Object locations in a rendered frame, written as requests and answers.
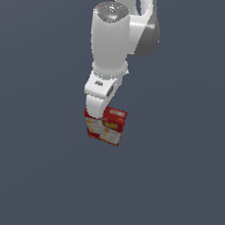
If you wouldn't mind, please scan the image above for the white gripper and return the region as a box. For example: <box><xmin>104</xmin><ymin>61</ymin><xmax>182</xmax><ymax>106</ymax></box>
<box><xmin>81</xmin><ymin>67</ymin><xmax>125</xmax><ymax>122</ymax></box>

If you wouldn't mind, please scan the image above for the red printed carton box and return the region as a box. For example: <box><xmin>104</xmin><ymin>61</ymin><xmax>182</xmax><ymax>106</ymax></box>
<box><xmin>80</xmin><ymin>102</ymin><xmax>129</xmax><ymax>148</ymax></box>

